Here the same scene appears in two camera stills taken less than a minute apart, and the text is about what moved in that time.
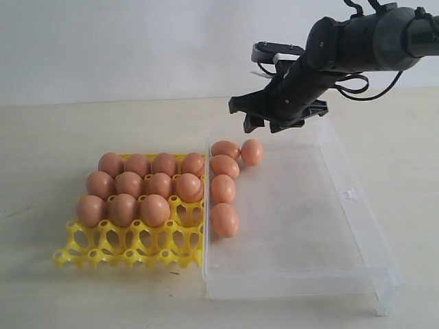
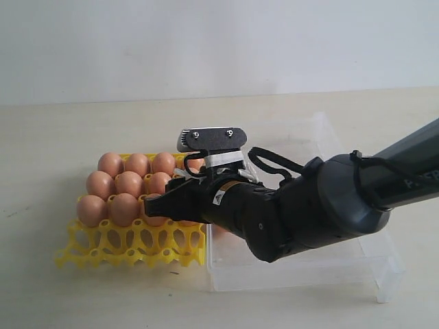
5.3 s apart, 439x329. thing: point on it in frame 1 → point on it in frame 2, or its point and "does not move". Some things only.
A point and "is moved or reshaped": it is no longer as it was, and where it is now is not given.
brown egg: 224,219 is moved or reshaped
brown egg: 100,184 does not move
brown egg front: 91,210 does not move
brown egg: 138,163 does not move
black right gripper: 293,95 → 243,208
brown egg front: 155,210 does not move
